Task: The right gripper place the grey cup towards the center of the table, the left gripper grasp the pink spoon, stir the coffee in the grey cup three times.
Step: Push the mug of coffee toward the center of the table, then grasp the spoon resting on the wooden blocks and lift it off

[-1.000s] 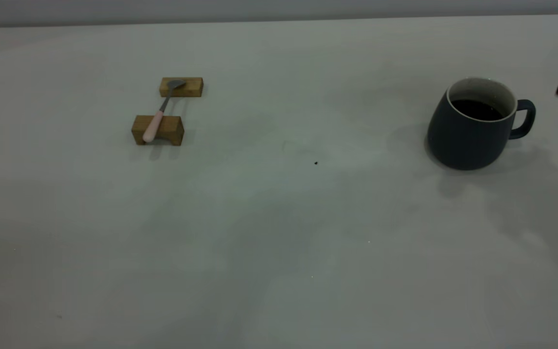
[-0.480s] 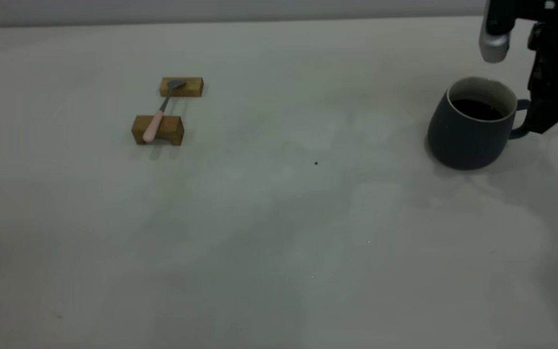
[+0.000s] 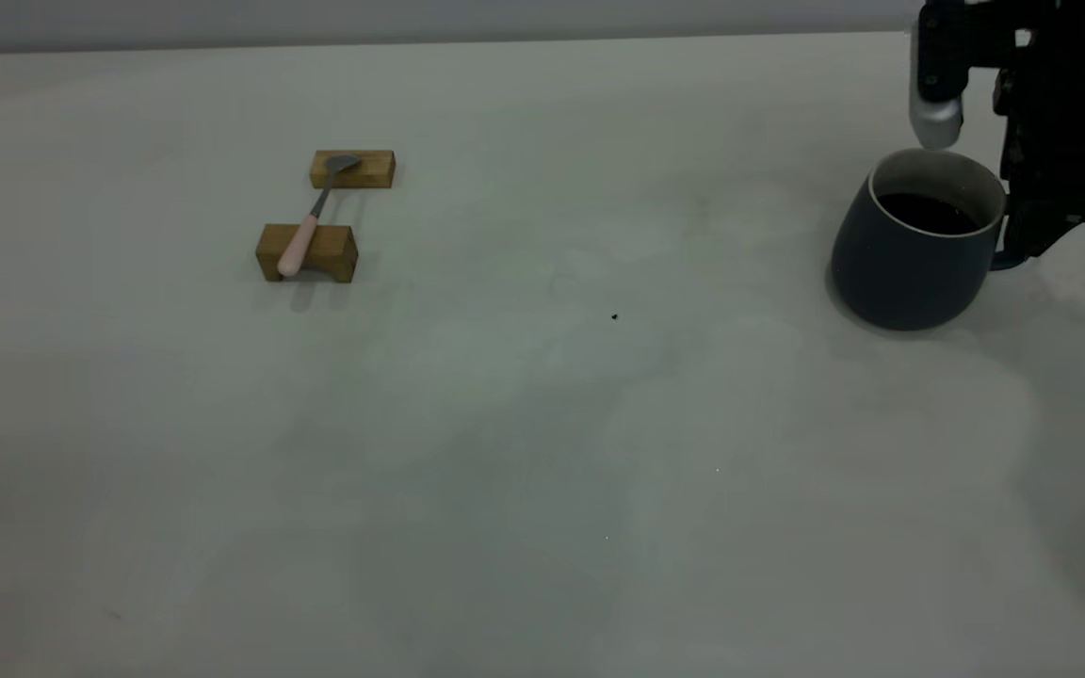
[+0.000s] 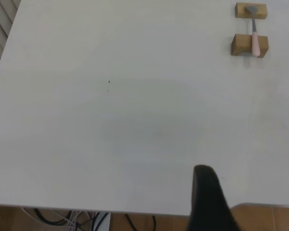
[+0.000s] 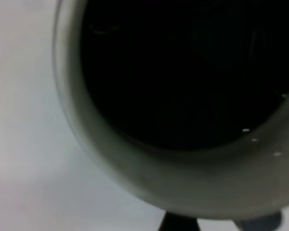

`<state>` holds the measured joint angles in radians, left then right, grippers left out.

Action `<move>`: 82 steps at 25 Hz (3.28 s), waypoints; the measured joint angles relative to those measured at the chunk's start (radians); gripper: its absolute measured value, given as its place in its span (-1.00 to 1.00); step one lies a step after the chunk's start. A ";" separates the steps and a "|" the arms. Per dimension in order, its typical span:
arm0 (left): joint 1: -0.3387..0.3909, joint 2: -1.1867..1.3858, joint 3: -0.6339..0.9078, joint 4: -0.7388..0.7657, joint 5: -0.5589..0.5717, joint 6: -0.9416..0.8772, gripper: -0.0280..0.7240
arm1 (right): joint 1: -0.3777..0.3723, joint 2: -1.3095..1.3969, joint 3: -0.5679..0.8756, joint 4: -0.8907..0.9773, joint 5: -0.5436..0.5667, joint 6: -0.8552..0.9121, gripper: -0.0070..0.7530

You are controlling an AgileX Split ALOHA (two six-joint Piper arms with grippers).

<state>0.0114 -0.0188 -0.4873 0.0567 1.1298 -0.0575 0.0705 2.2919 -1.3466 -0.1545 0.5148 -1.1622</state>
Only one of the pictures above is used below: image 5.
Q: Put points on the dark coffee liquid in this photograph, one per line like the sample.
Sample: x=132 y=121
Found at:
x=159 y=84

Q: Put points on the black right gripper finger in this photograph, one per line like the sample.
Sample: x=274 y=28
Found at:
x=180 y=223

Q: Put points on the grey ceramic cup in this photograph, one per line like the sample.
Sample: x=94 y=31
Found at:
x=183 y=180

